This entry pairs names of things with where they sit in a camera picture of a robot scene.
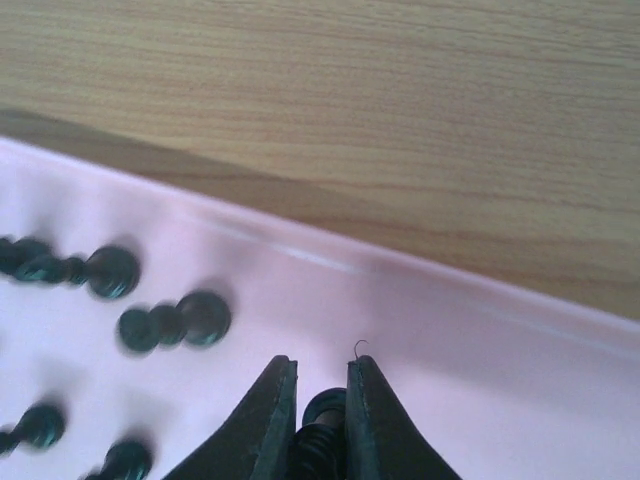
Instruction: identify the black chess queen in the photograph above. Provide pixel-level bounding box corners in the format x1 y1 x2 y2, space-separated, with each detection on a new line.
285 387 347 479

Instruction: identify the black chess bishop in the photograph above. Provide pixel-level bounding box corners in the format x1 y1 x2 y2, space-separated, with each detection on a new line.
1 237 141 300

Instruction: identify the black chess king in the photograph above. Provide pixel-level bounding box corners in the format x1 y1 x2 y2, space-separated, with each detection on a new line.
116 289 232 355

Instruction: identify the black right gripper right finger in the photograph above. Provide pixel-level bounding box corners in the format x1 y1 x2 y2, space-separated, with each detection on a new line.
346 355 460 480

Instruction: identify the pink plastic tray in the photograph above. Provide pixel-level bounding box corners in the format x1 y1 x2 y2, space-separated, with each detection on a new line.
1 138 639 479

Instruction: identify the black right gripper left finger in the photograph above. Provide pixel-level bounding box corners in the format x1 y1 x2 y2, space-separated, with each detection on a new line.
166 355 297 480

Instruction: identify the black chess pawn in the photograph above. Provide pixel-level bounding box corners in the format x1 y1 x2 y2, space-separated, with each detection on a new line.
1 403 66 455
85 439 153 480

